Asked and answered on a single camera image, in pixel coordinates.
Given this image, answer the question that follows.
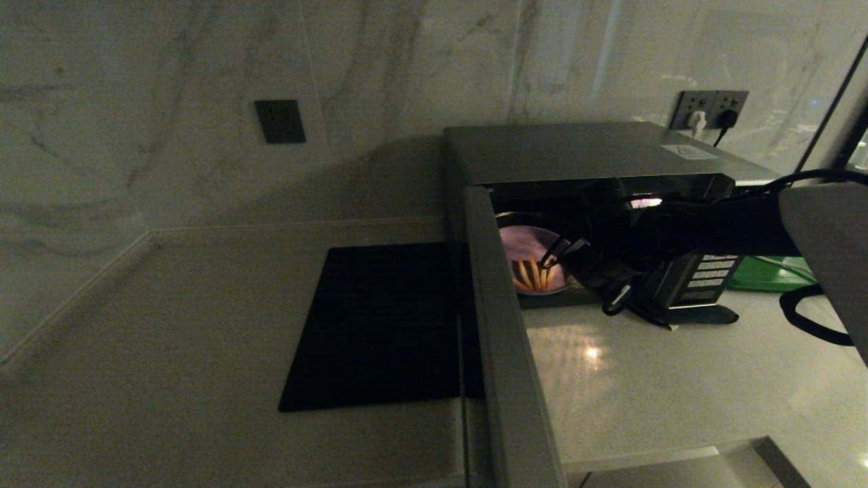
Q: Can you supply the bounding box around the purple plastic plate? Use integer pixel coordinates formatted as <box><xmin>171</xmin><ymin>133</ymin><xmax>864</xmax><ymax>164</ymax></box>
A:
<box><xmin>498</xmin><ymin>226</ymin><xmax>572</xmax><ymax>295</ymax></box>

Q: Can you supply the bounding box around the silver black microwave oven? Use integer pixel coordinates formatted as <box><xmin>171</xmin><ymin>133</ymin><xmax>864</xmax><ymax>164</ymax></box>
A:
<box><xmin>443</xmin><ymin>122</ymin><xmax>781</xmax><ymax>326</ymax></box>

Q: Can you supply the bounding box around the black foam pad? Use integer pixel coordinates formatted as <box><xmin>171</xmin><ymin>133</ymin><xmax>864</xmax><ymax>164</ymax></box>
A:
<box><xmin>627</xmin><ymin>302</ymin><xmax>740</xmax><ymax>331</ymax></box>

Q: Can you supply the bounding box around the green plastic cutting board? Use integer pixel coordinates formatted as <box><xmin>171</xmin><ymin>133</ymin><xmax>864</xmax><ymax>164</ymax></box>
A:
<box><xmin>727</xmin><ymin>256</ymin><xmax>818</xmax><ymax>293</ymax></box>

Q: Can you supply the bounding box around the black power plug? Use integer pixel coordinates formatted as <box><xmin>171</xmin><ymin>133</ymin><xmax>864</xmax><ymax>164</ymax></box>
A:
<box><xmin>712</xmin><ymin>109</ymin><xmax>738</xmax><ymax>148</ymax></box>

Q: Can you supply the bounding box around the white cabinet front panel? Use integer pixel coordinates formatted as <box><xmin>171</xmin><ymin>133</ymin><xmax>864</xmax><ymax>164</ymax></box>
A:
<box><xmin>573</xmin><ymin>449</ymin><xmax>791</xmax><ymax>488</ymax></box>

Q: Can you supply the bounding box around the black glass induction cooktop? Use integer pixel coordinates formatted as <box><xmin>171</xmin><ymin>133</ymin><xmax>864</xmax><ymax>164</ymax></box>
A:
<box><xmin>278</xmin><ymin>243</ymin><xmax>486</xmax><ymax>412</ymax></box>

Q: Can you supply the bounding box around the dark double wall socket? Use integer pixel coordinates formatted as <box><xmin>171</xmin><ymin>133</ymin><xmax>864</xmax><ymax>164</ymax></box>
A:
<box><xmin>671</xmin><ymin>90</ymin><xmax>750</xmax><ymax>130</ymax></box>

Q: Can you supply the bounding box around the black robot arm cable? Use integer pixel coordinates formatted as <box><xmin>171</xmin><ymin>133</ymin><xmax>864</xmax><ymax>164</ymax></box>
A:
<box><xmin>539</xmin><ymin>168</ymin><xmax>868</xmax><ymax>348</ymax></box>

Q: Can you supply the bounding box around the dark single wall socket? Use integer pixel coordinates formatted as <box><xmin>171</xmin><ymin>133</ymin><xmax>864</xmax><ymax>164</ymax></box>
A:
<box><xmin>254</xmin><ymin>100</ymin><xmax>307</xmax><ymax>144</ymax></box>

